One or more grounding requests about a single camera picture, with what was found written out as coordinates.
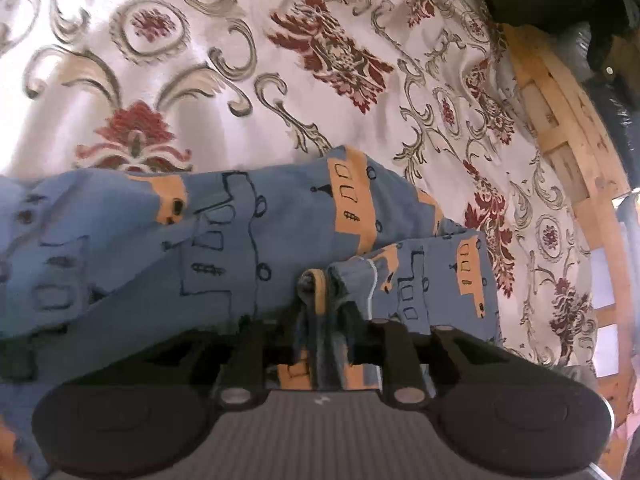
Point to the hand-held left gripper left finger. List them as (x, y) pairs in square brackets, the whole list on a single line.
[(255, 352)]

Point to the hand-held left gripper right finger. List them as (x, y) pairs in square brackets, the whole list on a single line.
[(395, 355)]

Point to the blue pants with orange print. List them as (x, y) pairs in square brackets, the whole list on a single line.
[(125, 260)]

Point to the floral bed sheet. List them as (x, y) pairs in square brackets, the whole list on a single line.
[(225, 35)]

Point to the olive green jacket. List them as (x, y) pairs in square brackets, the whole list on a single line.
[(560, 0)]

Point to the wooden bed frame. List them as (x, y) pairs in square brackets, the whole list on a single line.
[(565, 125)]

